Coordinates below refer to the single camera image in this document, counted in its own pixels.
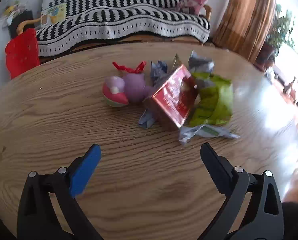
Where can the black speaker box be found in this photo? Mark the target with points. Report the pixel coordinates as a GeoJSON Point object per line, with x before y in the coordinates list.
{"type": "Point", "coordinates": [23, 16]}

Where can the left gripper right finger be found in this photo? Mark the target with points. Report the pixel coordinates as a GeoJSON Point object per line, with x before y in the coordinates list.
{"type": "Point", "coordinates": [264, 215]}

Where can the blue white wrapper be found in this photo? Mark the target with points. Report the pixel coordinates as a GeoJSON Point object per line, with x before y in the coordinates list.
{"type": "Point", "coordinates": [158, 71]}

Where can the pink cartoon cushion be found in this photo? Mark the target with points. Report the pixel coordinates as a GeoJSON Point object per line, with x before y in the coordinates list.
{"type": "Point", "coordinates": [192, 7]}

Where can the lime green snack packet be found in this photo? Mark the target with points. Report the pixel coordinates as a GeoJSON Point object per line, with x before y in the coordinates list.
{"type": "Point", "coordinates": [216, 100]}

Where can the green white small wrapper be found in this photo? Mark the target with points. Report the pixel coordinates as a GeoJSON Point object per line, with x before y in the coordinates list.
{"type": "Point", "coordinates": [204, 131]}

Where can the children picture book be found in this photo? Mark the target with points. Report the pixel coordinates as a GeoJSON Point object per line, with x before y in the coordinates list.
{"type": "Point", "coordinates": [52, 15]}

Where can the potted green plant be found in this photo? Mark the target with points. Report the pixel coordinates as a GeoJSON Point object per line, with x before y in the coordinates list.
{"type": "Point", "coordinates": [281, 30]}

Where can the red plastic kids chair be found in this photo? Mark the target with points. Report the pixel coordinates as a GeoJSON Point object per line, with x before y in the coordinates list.
{"type": "Point", "coordinates": [22, 53]}

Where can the person right hand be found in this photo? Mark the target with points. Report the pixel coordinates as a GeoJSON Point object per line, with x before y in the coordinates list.
{"type": "Point", "coordinates": [296, 184]}

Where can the brown striped curtain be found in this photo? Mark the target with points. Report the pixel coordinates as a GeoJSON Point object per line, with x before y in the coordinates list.
{"type": "Point", "coordinates": [244, 27]}

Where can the red cigarette box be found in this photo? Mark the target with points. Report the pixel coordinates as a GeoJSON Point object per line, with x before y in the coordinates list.
{"type": "Point", "coordinates": [173, 100]}

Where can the black white striped sofa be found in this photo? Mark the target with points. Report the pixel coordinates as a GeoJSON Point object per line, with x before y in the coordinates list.
{"type": "Point", "coordinates": [104, 20]}

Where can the pink purple toy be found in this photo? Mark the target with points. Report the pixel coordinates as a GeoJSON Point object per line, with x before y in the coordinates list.
{"type": "Point", "coordinates": [120, 91]}

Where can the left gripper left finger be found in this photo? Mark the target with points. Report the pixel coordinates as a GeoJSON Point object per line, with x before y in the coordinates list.
{"type": "Point", "coordinates": [36, 216]}

